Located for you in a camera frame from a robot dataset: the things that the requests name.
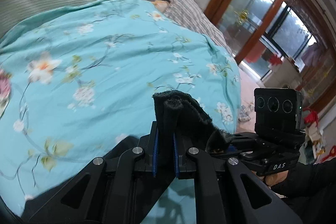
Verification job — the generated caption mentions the black pants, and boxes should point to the black pants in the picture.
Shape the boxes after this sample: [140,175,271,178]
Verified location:
[153,90,234,153]

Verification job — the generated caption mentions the right hand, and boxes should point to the right hand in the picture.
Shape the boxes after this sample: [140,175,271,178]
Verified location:
[263,170,288,189]

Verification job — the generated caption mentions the turquoise floral bed quilt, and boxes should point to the turquoise floral bed quilt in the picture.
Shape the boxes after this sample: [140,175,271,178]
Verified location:
[1,0,240,215]

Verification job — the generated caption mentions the brown wooden glass door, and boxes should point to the brown wooden glass door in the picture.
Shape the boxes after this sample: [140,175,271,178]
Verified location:
[203,0,336,114]

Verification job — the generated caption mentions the striped grey cloth on bed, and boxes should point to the striped grey cloth on bed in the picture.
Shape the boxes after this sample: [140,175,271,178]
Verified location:
[163,0,233,57]

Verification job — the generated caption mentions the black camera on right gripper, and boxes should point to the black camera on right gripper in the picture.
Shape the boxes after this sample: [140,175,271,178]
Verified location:
[254,88,303,135]

